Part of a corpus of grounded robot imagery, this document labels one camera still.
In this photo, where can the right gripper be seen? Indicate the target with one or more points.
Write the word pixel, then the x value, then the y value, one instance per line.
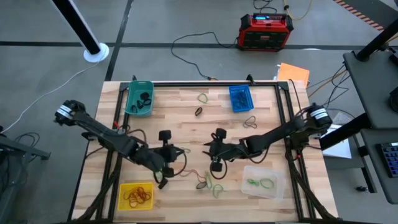
pixel 230 151

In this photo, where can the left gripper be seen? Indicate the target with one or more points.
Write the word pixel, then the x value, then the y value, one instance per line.
pixel 158 157

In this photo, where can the green rubber band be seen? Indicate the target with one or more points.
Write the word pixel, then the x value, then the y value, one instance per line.
pixel 157 178
pixel 253 183
pixel 189 151
pixel 206 180
pixel 214 191
pixel 207 100
pixel 261 184

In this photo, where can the red rubber band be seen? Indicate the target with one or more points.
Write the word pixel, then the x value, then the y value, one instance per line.
pixel 140 191
pixel 129 196
pixel 189 170
pixel 146 199

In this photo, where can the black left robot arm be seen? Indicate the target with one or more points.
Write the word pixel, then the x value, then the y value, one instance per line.
pixel 99 132

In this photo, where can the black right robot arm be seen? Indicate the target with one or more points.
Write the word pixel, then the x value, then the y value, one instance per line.
pixel 280 132

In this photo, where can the clear plastic container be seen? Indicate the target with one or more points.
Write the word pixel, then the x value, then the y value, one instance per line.
pixel 248 171

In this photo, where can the blue plastic basket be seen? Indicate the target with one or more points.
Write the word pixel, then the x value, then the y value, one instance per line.
pixel 231 88

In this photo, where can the yellow plastic basket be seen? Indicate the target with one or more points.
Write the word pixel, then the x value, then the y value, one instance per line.
pixel 121 186

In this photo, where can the teal plastic basket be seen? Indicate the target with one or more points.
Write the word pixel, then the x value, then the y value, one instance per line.
pixel 132 93

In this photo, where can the orange paper sheet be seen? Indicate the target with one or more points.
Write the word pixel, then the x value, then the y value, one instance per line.
pixel 293 74

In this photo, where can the red black power station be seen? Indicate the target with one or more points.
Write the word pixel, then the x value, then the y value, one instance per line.
pixel 264 37

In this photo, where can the white paper sheet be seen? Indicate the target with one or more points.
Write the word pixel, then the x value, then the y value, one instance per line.
pixel 339 151

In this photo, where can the black diagonal beam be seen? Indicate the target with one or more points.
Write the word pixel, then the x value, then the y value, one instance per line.
pixel 345 132

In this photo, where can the small black floor object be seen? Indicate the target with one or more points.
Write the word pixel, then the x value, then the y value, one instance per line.
pixel 361 188

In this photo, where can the tall pole with white base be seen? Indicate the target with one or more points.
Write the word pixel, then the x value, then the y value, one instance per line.
pixel 79 28

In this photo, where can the dark grey desk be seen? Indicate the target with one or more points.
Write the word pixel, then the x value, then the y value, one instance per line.
pixel 373 168

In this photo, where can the black desk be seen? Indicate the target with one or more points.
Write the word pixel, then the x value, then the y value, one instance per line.
pixel 373 93

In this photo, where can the black keyboard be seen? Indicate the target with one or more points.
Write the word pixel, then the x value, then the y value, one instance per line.
pixel 390 158

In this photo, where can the round black object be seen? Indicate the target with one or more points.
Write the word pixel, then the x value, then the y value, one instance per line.
pixel 395 99

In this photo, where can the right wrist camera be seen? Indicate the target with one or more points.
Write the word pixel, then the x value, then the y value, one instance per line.
pixel 216 166

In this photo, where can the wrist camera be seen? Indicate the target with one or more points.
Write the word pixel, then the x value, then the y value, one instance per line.
pixel 168 172
pixel 216 166

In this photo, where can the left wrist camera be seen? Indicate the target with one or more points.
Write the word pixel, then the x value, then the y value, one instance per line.
pixel 168 172

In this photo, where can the black diagonal post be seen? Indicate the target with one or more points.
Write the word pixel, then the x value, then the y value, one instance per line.
pixel 376 42

